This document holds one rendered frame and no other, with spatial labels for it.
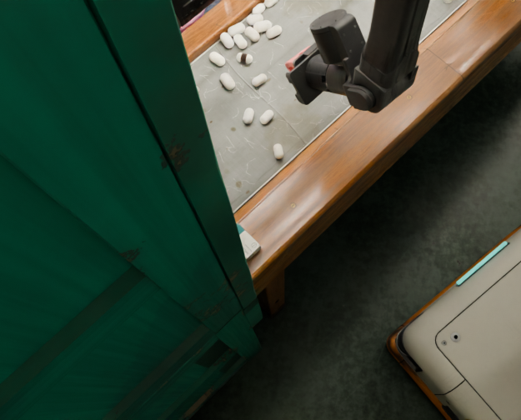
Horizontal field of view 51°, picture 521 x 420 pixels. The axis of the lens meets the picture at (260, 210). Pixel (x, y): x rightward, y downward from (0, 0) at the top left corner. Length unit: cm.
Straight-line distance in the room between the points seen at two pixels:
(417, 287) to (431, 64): 83
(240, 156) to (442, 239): 94
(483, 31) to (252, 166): 54
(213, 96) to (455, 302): 82
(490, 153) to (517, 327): 67
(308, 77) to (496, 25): 47
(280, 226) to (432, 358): 65
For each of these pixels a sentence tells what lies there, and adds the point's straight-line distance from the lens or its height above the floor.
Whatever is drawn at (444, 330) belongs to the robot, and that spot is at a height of 28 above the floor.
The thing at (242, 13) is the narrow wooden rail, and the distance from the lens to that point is 121.
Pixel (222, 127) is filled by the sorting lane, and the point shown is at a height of 74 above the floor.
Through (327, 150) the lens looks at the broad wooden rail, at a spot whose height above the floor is 76.
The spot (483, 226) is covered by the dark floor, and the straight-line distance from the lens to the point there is 190.
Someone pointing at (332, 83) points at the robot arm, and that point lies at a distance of 87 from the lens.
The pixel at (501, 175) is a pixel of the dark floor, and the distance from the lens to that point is 198.
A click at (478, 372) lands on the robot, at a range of 151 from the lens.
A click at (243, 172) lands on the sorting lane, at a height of 74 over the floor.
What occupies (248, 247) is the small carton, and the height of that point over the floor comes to 78.
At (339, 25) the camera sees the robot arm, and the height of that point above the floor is 107.
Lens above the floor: 172
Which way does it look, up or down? 72 degrees down
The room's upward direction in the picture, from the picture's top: 8 degrees counter-clockwise
